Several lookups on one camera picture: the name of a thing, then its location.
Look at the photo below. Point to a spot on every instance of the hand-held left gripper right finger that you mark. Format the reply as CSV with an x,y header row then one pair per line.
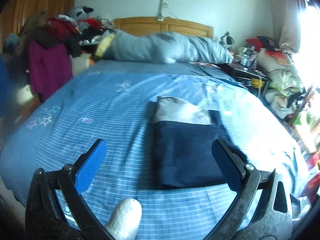
x,y
225,165

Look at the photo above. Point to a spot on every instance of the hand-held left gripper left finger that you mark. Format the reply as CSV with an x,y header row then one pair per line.
x,y
91,165

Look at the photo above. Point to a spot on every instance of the navy and grey garment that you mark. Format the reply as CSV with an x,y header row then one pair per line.
x,y
190,150

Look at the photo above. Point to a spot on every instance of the red clothes heap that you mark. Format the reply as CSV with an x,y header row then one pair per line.
x,y
91,23

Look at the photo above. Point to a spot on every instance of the blue checked bed cover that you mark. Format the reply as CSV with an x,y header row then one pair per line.
x,y
112,105

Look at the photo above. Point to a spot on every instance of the wooden side table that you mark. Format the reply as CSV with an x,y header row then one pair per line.
x,y
30,108

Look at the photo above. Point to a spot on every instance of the yellow container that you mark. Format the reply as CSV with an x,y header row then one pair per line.
x,y
256,82

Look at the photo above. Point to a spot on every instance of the red printed box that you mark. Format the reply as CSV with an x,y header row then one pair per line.
x,y
313,180

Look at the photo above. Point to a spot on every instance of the dark wooden nightstand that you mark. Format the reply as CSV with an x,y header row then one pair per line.
x,y
242,73

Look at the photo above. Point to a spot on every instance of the white pot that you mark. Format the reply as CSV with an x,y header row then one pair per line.
x,y
24,93

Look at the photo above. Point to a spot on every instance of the white box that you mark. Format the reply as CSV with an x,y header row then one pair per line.
x,y
81,63

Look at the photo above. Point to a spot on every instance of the red printed cloth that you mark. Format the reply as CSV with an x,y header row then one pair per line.
x,y
205,64

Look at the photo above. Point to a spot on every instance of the pile of bagged bedding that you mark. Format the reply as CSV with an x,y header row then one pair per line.
x,y
282,77

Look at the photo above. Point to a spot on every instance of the magenta garment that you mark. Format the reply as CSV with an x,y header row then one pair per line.
x,y
47,67

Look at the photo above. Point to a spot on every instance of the cluster of small bottles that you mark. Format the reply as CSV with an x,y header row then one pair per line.
x,y
246,56

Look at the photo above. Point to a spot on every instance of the plain blue bedsheet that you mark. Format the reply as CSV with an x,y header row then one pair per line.
x,y
155,67

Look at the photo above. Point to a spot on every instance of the yellow pillow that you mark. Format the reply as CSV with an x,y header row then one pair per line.
x,y
105,45

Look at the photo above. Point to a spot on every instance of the black garment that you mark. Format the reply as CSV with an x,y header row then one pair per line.
x,y
72,45

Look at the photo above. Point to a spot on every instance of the red cushion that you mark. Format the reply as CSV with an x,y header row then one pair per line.
x,y
253,43

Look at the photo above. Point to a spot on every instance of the black desk lamp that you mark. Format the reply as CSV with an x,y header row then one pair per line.
x,y
228,38

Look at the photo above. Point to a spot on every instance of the dark printed cushion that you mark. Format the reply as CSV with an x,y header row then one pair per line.
x,y
267,42

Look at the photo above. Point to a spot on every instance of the grey-blue duvet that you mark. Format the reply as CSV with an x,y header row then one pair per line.
x,y
162,45

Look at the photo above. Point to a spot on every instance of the dark red garment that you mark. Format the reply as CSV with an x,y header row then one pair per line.
x,y
62,26

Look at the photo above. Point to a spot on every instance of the wooden headboard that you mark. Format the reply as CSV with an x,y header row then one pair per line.
x,y
175,26

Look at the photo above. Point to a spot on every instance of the teal knit hat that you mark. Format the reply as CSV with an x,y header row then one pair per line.
x,y
12,40

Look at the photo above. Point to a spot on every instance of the brown coat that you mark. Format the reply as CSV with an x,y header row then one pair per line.
x,y
33,23

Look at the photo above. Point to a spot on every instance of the grey plastic bag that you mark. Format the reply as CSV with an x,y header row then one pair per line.
x,y
78,13

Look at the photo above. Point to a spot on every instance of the pink curtain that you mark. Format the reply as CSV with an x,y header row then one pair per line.
x,y
290,17

